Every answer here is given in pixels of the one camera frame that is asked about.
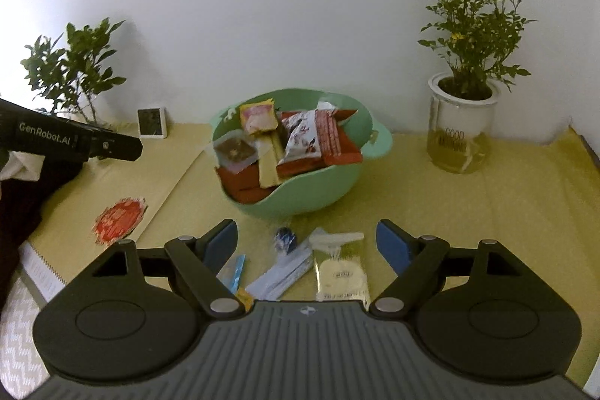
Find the light blue snack packet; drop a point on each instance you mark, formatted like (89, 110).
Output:
(230, 275)

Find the clear packet brown cake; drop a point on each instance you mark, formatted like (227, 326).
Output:
(234, 151)

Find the white digital clock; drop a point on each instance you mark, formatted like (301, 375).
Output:
(151, 123)

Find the brown and tan snack bar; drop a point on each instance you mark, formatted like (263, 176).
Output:
(270, 152)

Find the yellow-green table cloth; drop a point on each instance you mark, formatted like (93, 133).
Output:
(540, 201)

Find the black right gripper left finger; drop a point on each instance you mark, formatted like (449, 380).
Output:
(197, 262)

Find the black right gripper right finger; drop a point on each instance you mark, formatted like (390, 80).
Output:
(416, 262)

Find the orange white snack stick packet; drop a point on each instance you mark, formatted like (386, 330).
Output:
(285, 272)

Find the long cream snack packet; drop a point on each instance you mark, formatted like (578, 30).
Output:
(338, 266)

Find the white folded towel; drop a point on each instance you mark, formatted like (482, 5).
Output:
(21, 166)

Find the red-brown snack bar wrapper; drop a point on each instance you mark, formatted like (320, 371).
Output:
(244, 187)

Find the red and pink jelly packet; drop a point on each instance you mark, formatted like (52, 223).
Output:
(258, 117)

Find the blue foil candy ball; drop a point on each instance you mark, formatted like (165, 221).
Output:
(285, 241)

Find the red white date snack bag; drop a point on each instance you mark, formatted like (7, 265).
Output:
(316, 139)

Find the glass vase with leafy plant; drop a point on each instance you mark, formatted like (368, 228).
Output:
(72, 74)

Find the round red paper coaster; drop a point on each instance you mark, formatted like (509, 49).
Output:
(119, 220)

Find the white pot with plant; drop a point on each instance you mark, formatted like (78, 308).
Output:
(476, 39)

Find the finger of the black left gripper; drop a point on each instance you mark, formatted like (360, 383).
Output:
(109, 144)

